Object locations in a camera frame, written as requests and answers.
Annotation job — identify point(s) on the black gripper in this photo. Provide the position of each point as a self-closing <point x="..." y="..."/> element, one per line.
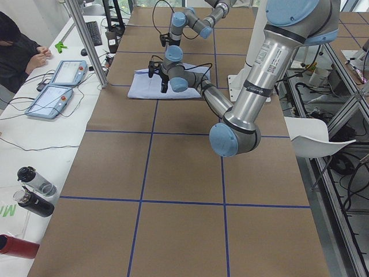
<point x="164" y="79"/>

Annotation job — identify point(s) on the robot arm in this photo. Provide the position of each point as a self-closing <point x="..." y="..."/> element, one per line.
<point x="202" y="27"/>
<point x="289" y="25"/>

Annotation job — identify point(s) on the black computer mouse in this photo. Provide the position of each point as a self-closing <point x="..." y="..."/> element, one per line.
<point x="83" y="52"/>

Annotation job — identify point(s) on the black keyboard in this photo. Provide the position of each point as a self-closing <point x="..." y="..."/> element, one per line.
<point x="94" y="32"/>

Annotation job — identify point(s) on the upper teach pendant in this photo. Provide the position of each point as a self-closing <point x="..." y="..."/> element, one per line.
<point x="69" y="73"/>

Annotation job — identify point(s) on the teach pendant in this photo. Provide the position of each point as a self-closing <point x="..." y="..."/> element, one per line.
<point x="50" y="102"/>
<point x="69" y="73"/>

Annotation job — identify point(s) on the green plastic object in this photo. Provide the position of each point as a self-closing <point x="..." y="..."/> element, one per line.
<point x="60" y="46"/>

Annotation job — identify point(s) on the lower teach pendant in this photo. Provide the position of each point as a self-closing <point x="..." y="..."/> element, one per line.
<point x="50" y="102"/>

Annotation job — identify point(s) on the person in black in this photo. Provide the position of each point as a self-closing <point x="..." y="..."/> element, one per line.
<point x="20" y="55"/>

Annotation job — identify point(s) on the white plastic chair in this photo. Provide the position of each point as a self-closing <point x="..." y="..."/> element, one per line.
<point x="310" y="138"/>

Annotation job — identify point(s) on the clear water bottle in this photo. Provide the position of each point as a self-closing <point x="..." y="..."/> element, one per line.
<point x="29" y="176"/>

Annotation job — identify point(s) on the black water bottle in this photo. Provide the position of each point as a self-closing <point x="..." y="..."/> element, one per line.
<point x="33" y="203"/>

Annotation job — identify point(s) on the red water bottle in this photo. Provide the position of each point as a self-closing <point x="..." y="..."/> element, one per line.
<point x="15" y="247"/>

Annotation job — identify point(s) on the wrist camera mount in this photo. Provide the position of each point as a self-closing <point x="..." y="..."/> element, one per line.
<point x="164" y="39"/>
<point x="154" y="65"/>

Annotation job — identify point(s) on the aluminium frame post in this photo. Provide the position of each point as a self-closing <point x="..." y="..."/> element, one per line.
<point x="85" y="37"/>

